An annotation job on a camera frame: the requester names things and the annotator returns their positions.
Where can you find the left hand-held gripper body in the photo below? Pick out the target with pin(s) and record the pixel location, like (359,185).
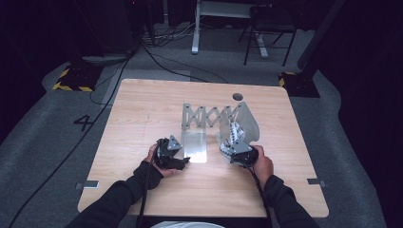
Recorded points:
(166,155)

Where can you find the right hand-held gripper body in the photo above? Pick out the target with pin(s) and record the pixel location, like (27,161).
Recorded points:
(244,155)

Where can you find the white striped cloth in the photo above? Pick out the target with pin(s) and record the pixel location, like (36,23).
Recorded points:
(234,134)

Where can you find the grey metal expandable rack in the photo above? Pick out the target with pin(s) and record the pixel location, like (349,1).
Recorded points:
(202,117)

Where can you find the person's left hand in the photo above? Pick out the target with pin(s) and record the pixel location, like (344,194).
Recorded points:
(164,172)

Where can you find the person's right hand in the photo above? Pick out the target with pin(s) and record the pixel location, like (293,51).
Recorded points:
(264,166)

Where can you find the dark round table grommet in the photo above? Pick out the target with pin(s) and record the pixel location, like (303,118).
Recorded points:
(237,96)

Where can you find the person's white clothing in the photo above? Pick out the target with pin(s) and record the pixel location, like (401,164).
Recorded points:
(187,225)

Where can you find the grey tape strip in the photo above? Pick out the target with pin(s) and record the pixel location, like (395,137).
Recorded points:
(315,182)
(90,184)

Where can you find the black chair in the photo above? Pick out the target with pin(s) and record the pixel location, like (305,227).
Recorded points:
(272,23)

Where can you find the black slanted pole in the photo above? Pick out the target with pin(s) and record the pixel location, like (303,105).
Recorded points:
(320,34)

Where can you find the dark cabinet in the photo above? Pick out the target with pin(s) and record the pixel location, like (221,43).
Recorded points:
(107,25)

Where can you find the yellow black striped base plate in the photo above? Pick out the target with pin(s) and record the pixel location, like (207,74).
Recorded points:
(77,79)
(301,85)

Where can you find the white desk frame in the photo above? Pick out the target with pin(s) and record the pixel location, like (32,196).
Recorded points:
(221,9)

